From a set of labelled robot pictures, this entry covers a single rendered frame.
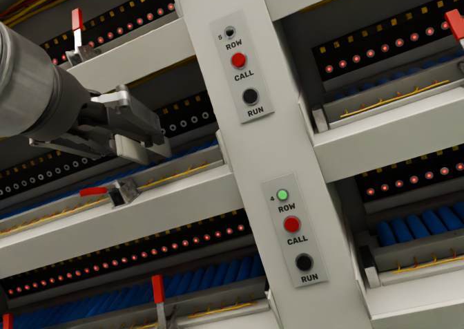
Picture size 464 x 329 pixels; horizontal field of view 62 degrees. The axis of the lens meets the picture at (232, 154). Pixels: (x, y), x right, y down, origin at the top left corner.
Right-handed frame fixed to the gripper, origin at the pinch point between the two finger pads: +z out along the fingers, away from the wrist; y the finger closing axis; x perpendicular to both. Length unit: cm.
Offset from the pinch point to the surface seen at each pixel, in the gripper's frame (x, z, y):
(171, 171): 4.5, 0.4, -3.2
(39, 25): -34.3, 5.0, 21.6
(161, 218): 11.0, -2.2, -1.9
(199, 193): 9.6, -3.1, -8.0
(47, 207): 3.9, -0.1, 17.7
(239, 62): -2.3, -7.3, -17.7
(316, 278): 21.8, -0.2, -18.3
